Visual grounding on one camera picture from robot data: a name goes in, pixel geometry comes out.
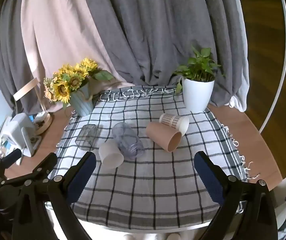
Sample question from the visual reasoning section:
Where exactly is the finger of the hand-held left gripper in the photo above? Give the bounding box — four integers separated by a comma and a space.
0, 149, 23, 179
31, 153, 58, 181

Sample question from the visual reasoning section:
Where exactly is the blue ribbed vase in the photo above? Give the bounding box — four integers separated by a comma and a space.
69, 83, 95, 117

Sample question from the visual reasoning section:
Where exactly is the brown paper cup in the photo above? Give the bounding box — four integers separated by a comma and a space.
146, 121, 182, 152

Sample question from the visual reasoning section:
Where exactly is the wooden desk lamp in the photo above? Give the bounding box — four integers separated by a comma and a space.
13, 78, 52, 136

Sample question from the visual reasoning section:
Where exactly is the clear ribbed plastic cup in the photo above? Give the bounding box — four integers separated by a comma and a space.
112, 122, 144, 160

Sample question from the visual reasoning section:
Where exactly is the white hoop tube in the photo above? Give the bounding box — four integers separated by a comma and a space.
259, 0, 286, 133

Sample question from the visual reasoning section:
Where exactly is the white sheer curtain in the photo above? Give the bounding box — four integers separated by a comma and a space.
228, 0, 250, 112

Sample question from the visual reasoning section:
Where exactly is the grey checked tablecloth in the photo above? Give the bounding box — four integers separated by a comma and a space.
45, 87, 261, 231

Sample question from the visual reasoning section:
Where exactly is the frosted white plastic cup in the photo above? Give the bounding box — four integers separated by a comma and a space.
98, 140, 125, 169

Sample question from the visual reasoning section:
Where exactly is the sunflower bouquet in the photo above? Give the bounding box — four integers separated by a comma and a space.
43, 58, 115, 105

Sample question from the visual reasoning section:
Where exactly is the patterned white paper cup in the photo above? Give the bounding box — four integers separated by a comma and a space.
159, 113, 190, 136

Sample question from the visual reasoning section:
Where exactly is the grey curtain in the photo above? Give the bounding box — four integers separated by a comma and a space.
0, 0, 244, 110

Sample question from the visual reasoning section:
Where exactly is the pink curtain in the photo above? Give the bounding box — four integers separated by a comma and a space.
20, 0, 133, 113

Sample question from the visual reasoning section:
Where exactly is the dark smoked glass cup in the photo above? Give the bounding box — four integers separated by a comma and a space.
75, 124, 100, 151

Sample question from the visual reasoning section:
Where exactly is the white plant pot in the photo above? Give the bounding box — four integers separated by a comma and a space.
182, 78, 216, 113

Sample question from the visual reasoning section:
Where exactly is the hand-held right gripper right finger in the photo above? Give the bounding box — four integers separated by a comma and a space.
194, 151, 279, 240

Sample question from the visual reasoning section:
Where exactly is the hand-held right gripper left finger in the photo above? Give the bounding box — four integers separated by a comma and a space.
13, 151, 97, 240

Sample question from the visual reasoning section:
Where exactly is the white desktop appliance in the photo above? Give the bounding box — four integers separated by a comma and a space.
0, 113, 42, 157

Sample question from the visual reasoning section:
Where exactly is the green potted plant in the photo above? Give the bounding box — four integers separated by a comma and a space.
173, 47, 225, 96

